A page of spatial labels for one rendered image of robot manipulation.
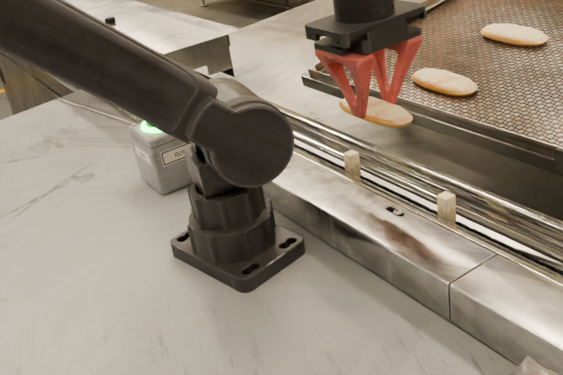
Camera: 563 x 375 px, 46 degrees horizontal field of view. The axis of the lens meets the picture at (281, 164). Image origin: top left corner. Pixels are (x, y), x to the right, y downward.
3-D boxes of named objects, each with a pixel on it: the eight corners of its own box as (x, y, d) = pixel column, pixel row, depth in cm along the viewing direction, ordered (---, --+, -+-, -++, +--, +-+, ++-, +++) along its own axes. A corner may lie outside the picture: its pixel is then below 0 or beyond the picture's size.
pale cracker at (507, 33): (473, 36, 88) (472, 28, 87) (493, 24, 89) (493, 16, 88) (534, 49, 80) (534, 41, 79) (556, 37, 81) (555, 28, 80)
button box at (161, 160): (143, 200, 88) (122, 124, 83) (195, 178, 91) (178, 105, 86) (169, 223, 81) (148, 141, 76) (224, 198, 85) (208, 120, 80)
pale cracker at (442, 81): (404, 81, 83) (402, 73, 82) (426, 68, 84) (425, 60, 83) (462, 101, 75) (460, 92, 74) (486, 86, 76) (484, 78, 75)
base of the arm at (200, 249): (169, 254, 69) (246, 295, 60) (152, 187, 65) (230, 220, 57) (230, 217, 74) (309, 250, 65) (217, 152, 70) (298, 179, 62)
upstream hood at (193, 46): (-22, 14, 199) (-32, -14, 195) (37, 0, 207) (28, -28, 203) (136, 110, 102) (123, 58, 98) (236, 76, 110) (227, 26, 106)
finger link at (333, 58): (419, 109, 66) (413, 17, 62) (364, 133, 63) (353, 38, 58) (374, 94, 71) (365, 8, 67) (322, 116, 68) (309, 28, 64)
